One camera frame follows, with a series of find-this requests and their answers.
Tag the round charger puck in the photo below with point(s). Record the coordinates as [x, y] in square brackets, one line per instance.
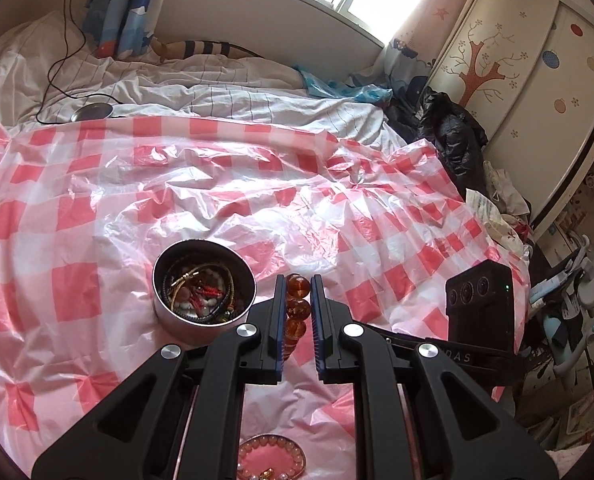
[93, 111]

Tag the black down jacket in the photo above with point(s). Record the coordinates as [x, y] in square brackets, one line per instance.
[453, 131]

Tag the round silver metal tin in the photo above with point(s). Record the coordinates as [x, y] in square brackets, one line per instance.
[201, 290]

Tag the grey desk chair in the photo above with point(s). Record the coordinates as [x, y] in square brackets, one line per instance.
[561, 303]

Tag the right side patterned curtain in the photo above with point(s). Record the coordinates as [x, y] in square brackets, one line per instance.
[412, 50]

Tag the blue plastic bag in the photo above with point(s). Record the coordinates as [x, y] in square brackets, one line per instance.
[369, 94]

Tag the red white checkered plastic sheet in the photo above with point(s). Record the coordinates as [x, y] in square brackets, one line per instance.
[86, 209]

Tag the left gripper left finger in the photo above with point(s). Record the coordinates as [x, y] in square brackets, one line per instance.
[178, 416]

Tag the striped pillow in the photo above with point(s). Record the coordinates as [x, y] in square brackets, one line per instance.
[177, 50]

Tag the white wardrobe with tree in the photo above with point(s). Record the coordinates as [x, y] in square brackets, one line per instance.
[525, 70]

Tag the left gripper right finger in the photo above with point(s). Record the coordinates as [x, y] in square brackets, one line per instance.
[417, 415]

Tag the blue cartoon curtain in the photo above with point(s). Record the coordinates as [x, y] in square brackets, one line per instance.
[119, 29]

